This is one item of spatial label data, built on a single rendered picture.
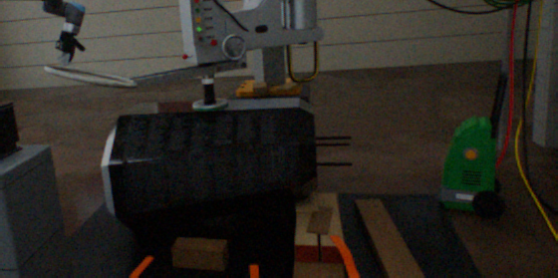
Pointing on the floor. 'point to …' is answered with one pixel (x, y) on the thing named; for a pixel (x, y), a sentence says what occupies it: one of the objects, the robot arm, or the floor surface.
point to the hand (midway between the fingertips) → (65, 67)
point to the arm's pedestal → (31, 217)
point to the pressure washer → (474, 163)
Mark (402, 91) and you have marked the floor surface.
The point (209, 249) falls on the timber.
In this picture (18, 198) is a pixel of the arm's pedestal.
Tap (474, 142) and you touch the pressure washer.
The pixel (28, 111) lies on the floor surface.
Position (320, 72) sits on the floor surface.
